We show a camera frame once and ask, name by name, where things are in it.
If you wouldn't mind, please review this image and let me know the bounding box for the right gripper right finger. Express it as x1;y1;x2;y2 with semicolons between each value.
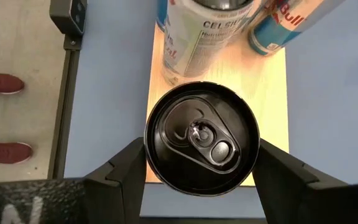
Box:
252;138;319;224

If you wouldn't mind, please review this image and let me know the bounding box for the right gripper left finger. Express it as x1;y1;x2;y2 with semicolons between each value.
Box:
84;136;148;224

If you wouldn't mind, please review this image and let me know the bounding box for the blue silver Red Bull can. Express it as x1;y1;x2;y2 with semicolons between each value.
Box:
247;0;347;57
156;0;169;32

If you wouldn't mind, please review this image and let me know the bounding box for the light wooden board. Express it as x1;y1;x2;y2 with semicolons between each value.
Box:
144;24;290;187

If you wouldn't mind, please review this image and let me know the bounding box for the black metal table frame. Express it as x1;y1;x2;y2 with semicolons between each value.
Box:
47;34;83;180

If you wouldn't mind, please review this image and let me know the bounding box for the grey table-level camera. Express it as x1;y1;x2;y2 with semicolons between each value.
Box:
48;0;88;37

